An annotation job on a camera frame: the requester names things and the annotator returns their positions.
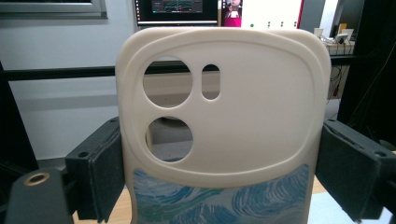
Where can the grey framed panel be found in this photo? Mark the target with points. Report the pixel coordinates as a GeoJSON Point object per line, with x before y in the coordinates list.
{"type": "Point", "coordinates": [53, 9]}

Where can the white panel with green dots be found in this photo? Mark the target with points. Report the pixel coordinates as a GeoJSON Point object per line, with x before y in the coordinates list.
{"type": "Point", "coordinates": [271, 14]}

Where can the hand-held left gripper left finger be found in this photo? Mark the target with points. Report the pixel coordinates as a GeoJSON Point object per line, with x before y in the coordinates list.
{"type": "Point", "coordinates": [93, 174]}

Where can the black horizontal frame bar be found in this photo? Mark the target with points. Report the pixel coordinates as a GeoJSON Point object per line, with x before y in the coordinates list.
{"type": "Point", "coordinates": [62, 72]}

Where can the computer monitor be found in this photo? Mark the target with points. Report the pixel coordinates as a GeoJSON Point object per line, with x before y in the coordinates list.
{"type": "Point", "coordinates": [177, 11]}

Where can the black curtain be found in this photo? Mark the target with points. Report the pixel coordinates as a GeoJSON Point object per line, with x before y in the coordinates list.
{"type": "Point", "coordinates": [373, 68]}

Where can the cream painted phone case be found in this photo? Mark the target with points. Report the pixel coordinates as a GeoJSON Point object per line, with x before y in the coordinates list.
{"type": "Point", "coordinates": [255, 124]}

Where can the white cabinet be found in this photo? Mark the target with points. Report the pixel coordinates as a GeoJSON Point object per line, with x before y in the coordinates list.
{"type": "Point", "coordinates": [62, 124]}

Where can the white board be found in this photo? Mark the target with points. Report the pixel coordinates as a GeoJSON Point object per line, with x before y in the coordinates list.
{"type": "Point", "coordinates": [330, 211]}

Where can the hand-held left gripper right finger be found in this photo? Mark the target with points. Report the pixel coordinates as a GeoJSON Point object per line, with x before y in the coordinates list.
{"type": "Point", "coordinates": [351, 168]}

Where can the black frame leg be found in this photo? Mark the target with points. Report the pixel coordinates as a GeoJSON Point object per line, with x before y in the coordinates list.
{"type": "Point", "coordinates": [15, 130]}

